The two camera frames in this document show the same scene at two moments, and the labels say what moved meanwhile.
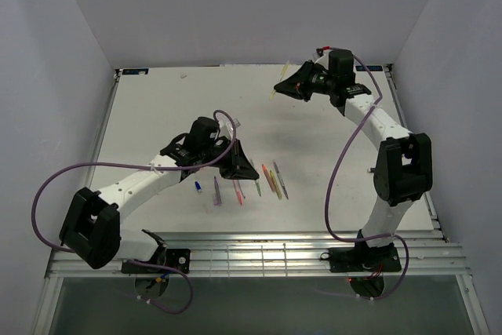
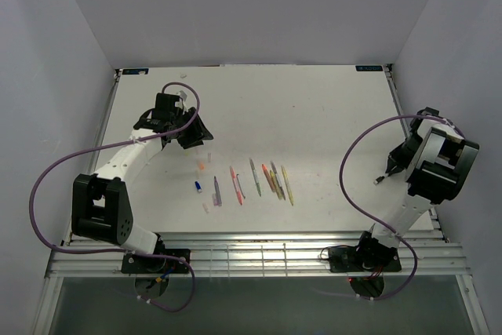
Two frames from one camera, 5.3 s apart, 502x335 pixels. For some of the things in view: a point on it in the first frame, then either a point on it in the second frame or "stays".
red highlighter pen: (238, 191) stays
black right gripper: (296, 85) to (395, 162)
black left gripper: (238, 162) to (198, 129)
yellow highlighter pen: (278, 189) stays
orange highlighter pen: (268, 178) stays
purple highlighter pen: (217, 200) stays
